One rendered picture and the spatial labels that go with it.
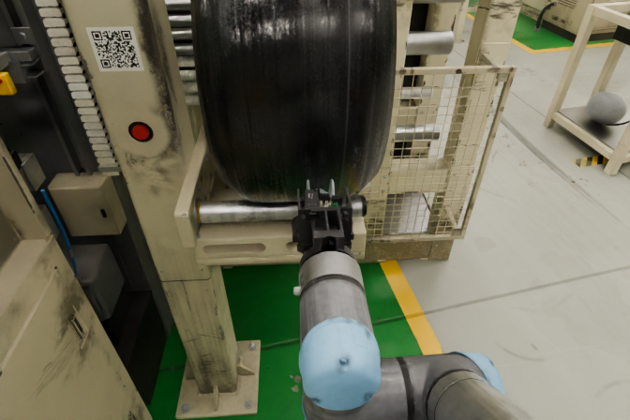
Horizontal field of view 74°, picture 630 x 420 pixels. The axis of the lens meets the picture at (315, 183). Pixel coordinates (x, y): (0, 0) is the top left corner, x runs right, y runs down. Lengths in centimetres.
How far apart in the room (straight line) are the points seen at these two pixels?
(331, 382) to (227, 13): 44
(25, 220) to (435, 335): 142
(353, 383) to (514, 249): 186
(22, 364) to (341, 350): 63
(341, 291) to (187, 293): 78
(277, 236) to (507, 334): 124
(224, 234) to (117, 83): 35
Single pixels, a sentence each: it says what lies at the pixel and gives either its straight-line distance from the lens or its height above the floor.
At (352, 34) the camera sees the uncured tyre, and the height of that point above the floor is 129.
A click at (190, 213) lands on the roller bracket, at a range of 84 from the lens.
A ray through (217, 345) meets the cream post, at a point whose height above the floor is 32.
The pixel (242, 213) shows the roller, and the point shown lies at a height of 91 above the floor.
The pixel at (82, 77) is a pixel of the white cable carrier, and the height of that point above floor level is 117.
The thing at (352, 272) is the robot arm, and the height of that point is 111.
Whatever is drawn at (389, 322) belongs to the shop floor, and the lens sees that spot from 180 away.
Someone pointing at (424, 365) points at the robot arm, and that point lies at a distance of 53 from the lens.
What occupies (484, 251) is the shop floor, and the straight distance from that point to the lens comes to 216.
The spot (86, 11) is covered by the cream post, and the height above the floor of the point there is 128.
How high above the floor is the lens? 148
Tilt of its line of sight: 38 degrees down
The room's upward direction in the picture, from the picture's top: straight up
